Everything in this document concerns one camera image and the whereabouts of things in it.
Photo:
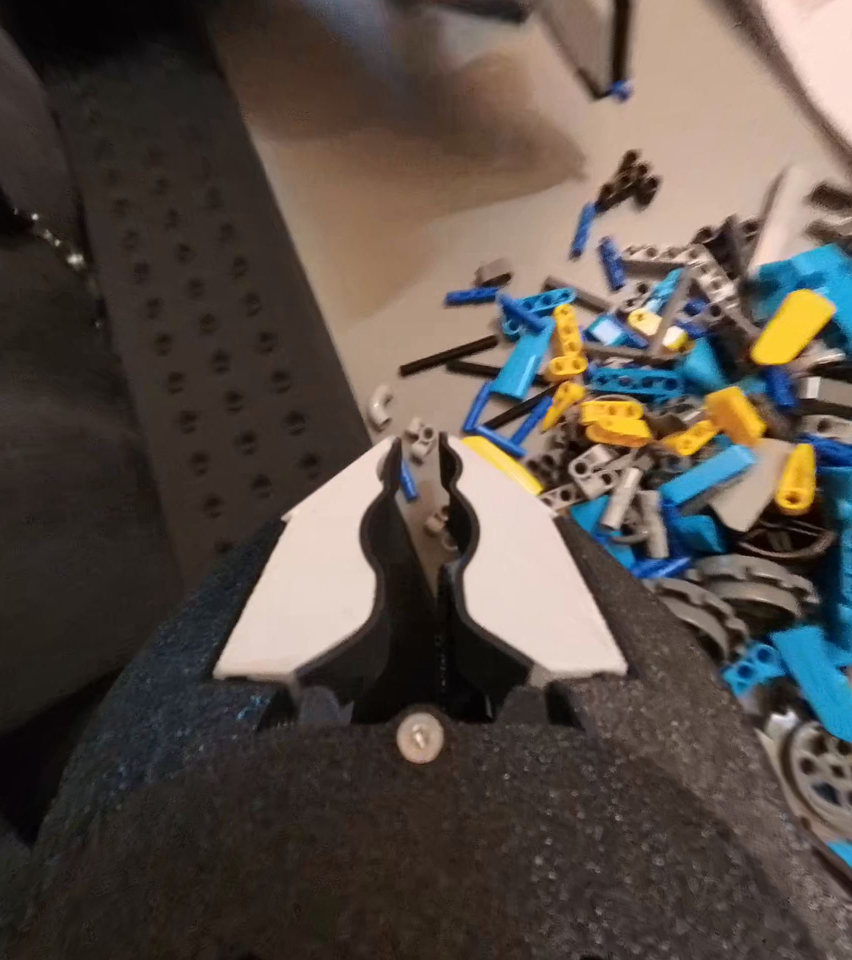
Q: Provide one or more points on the small grey elbow piece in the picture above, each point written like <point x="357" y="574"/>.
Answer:
<point x="379" y="409"/>

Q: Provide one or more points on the grey spoked wheel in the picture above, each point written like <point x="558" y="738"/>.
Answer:
<point x="838" y="772"/>

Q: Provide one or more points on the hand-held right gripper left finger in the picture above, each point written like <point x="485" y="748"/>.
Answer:
<point x="306" y="600"/>

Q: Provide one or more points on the grey desk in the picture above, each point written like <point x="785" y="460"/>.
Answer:
<point x="396" y="225"/>

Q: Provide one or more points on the small black brick connector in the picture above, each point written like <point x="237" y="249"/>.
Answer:
<point x="628" y="184"/>

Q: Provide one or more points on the dark brick wheel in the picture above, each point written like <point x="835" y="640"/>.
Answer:
<point x="763" y="592"/>

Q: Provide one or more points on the black perforated panel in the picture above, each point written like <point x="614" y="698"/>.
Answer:
<point x="193" y="337"/>

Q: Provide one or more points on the small grey brick connector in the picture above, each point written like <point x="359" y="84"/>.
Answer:
<point x="422" y="439"/>

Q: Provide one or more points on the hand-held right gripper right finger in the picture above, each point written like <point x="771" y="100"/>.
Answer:
<point x="538" y="600"/>

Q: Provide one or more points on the open instruction booklet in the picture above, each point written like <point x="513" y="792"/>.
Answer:
<point x="846" y="75"/>

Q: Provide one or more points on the pile of small brick parts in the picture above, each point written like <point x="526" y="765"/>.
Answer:
<point x="621" y="375"/>

